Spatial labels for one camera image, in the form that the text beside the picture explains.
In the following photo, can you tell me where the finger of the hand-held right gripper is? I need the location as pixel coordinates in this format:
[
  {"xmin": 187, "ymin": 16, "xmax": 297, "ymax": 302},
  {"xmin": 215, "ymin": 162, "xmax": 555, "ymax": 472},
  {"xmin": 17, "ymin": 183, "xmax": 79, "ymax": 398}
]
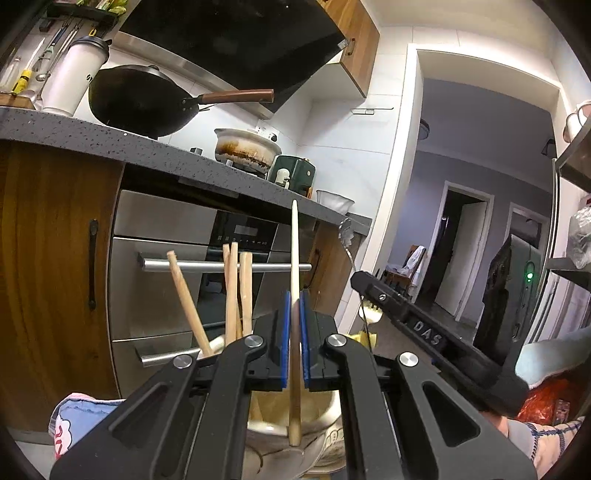
[{"xmin": 350, "ymin": 271, "xmax": 446, "ymax": 357}]

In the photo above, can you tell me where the clear plastic bowl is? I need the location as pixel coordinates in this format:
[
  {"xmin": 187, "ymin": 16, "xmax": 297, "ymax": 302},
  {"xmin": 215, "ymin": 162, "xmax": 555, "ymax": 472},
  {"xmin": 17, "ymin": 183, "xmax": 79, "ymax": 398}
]
[{"xmin": 316, "ymin": 189, "xmax": 356, "ymax": 216}]

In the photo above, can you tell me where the metal storage rack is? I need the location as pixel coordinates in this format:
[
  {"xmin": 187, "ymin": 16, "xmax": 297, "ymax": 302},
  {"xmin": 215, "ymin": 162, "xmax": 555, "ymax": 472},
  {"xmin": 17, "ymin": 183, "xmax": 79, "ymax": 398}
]
[{"xmin": 545, "ymin": 99, "xmax": 591, "ymax": 352}]

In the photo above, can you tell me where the yellow green plastic utensil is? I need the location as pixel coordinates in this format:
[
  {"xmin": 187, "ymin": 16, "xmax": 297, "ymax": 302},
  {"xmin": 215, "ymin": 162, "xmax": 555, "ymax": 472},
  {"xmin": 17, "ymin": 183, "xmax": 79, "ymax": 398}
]
[{"xmin": 348, "ymin": 331, "xmax": 380, "ymax": 354}]

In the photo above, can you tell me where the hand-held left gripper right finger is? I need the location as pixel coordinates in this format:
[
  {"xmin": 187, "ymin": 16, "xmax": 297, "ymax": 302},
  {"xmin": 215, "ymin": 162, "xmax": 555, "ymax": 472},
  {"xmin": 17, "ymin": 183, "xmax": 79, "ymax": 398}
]
[{"xmin": 299, "ymin": 289, "xmax": 539, "ymax": 480}]

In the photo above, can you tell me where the black range hood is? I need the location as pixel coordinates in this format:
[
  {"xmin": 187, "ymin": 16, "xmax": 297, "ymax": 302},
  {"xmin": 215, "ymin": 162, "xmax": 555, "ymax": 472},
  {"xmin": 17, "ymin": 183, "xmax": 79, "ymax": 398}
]
[{"xmin": 117, "ymin": 0, "xmax": 348, "ymax": 114}]

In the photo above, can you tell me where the red plastic bag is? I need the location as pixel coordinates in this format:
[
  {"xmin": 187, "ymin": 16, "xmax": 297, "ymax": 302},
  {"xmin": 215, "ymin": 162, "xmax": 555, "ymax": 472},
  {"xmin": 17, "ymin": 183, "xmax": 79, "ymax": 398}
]
[{"xmin": 519, "ymin": 378, "xmax": 583, "ymax": 422}]

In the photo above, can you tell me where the wooden chopstick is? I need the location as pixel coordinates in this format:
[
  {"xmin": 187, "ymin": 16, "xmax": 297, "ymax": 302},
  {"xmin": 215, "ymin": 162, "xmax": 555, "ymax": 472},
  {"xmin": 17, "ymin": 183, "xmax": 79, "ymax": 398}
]
[
  {"xmin": 222, "ymin": 242, "xmax": 240, "ymax": 344},
  {"xmin": 239, "ymin": 252, "xmax": 254, "ymax": 337},
  {"xmin": 167, "ymin": 250, "xmax": 214, "ymax": 357},
  {"xmin": 287, "ymin": 200, "xmax": 304, "ymax": 448}
]

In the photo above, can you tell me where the gas stove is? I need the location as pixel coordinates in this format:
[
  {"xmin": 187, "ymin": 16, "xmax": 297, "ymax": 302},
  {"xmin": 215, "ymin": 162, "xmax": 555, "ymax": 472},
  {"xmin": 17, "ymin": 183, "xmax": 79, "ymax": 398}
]
[{"xmin": 189, "ymin": 145, "xmax": 271, "ymax": 179}]

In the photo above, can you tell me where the blue printed cloth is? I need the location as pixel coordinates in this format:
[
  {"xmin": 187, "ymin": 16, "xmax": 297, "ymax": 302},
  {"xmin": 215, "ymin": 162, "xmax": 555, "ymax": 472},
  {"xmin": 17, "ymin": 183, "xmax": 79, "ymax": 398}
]
[{"xmin": 48, "ymin": 392, "xmax": 126, "ymax": 460}]

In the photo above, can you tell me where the metal cup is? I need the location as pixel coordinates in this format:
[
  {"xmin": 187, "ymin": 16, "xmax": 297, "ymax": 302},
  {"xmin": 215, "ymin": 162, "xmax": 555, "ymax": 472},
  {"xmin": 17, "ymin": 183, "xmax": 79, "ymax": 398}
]
[{"xmin": 563, "ymin": 100, "xmax": 591, "ymax": 142}]

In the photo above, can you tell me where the wooden upper cabinet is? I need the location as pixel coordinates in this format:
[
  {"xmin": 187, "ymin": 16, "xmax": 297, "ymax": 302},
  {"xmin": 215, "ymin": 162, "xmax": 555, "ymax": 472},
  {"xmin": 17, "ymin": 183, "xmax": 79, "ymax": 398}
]
[{"xmin": 318, "ymin": 0, "xmax": 380, "ymax": 98}]

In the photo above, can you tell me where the white casserole pot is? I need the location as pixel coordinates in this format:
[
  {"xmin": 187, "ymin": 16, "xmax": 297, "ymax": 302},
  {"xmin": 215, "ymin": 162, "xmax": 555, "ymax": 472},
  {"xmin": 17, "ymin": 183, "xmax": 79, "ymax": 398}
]
[{"xmin": 213, "ymin": 128, "xmax": 283, "ymax": 169}]

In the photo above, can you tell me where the tall cream ceramic utensil jar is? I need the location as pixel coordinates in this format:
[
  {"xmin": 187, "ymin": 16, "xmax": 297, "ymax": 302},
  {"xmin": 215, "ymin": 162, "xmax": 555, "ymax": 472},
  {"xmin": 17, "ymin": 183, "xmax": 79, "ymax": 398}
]
[{"xmin": 196, "ymin": 335, "xmax": 345, "ymax": 480}]

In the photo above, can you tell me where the clear plastic bag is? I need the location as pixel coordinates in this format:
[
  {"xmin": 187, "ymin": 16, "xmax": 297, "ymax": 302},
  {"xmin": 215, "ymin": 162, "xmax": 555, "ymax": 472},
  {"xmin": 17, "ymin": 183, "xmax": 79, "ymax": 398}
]
[{"xmin": 567, "ymin": 208, "xmax": 591, "ymax": 271}]

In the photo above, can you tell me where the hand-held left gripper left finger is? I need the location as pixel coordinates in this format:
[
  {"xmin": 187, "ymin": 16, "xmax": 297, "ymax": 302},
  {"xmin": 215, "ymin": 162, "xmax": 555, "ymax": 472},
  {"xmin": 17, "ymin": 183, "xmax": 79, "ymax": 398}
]
[{"xmin": 49, "ymin": 294, "xmax": 293, "ymax": 480}]

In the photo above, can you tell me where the grey kitchen countertop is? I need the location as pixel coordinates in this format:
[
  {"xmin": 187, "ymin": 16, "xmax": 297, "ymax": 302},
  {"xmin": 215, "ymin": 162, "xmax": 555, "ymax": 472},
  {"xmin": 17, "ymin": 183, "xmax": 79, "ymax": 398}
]
[{"xmin": 0, "ymin": 105, "xmax": 373, "ymax": 237}]

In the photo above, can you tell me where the black wall shelf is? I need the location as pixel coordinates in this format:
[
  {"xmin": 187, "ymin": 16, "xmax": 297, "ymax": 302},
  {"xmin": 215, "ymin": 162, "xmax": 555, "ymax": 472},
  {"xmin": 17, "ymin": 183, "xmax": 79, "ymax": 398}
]
[{"xmin": 44, "ymin": 0, "xmax": 128, "ymax": 27}]

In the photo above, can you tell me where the chair with draped clothes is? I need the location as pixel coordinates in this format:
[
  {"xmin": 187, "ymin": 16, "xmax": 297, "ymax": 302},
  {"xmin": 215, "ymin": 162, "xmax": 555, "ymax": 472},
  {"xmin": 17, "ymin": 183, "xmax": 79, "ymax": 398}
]
[{"xmin": 385, "ymin": 244, "xmax": 428, "ymax": 297}]

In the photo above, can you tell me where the black wok with wooden handle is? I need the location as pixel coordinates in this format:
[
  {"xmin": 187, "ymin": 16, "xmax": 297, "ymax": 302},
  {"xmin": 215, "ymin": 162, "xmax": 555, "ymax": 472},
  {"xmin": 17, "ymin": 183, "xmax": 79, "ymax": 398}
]
[{"xmin": 89, "ymin": 65, "xmax": 275, "ymax": 139}]

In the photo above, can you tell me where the white tumbler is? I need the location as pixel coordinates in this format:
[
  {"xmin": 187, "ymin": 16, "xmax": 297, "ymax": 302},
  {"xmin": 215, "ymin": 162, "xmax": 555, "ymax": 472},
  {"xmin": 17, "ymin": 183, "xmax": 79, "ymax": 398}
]
[{"xmin": 42, "ymin": 37, "xmax": 113, "ymax": 116}]

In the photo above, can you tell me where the person's patterned clothing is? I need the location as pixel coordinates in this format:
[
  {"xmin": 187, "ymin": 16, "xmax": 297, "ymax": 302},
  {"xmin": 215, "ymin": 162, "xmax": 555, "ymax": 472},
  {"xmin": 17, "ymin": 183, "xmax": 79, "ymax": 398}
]
[{"xmin": 505, "ymin": 415, "xmax": 591, "ymax": 470}]

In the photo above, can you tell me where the green kitchen appliance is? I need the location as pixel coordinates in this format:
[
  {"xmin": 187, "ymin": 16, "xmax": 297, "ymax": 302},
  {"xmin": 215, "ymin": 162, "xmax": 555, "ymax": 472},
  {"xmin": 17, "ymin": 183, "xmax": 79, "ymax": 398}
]
[{"xmin": 267, "ymin": 154, "xmax": 317, "ymax": 197}]

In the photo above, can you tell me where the wide wooden lower cabinet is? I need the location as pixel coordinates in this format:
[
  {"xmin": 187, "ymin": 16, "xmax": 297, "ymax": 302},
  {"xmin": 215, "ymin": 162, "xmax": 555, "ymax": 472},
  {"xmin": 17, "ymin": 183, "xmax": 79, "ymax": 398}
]
[{"xmin": 0, "ymin": 141, "xmax": 126, "ymax": 433}]

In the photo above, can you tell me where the stainless steel oven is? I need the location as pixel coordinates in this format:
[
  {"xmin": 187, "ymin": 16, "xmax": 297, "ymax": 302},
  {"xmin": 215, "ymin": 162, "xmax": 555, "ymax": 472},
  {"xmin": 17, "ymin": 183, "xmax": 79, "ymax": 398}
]
[{"xmin": 110, "ymin": 187, "xmax": 320, "ymax": 371}]

